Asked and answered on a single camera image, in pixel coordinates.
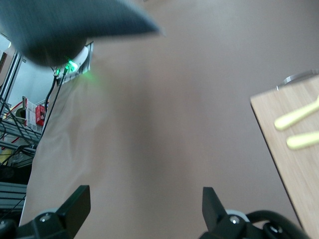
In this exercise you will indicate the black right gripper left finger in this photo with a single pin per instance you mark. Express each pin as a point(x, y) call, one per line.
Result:
point(74, 209)

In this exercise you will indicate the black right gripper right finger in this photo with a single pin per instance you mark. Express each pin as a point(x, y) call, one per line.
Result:
point(216, 219)

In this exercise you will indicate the grey and pink cloth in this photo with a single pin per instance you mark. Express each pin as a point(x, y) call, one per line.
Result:
point(62, 25)

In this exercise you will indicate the wooden cutting board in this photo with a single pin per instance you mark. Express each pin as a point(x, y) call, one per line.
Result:
point(294, 161)

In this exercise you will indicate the red cardboard box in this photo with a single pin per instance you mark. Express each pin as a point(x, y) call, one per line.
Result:
point(40, 114)

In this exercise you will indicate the white cardboard box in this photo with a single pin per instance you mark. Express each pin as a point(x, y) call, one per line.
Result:
point(31, 112)

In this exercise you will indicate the yellow plastic fork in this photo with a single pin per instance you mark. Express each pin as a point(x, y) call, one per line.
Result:
point(304, 140)

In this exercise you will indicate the yellow plastic knife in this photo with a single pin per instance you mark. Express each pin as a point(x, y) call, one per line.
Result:
point(294, 118)

